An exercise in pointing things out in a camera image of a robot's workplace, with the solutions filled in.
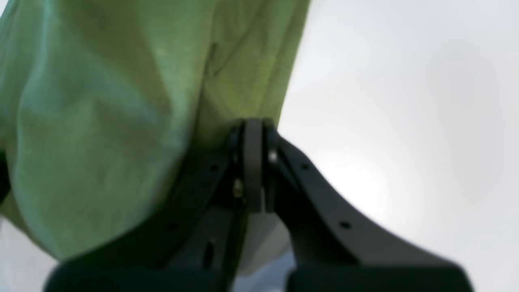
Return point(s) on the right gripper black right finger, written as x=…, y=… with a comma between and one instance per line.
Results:
x=336, y=248

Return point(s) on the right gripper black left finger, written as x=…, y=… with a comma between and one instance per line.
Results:
x=193, y=244

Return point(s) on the olive green T-shirt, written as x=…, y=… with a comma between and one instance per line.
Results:
x=102, y=101

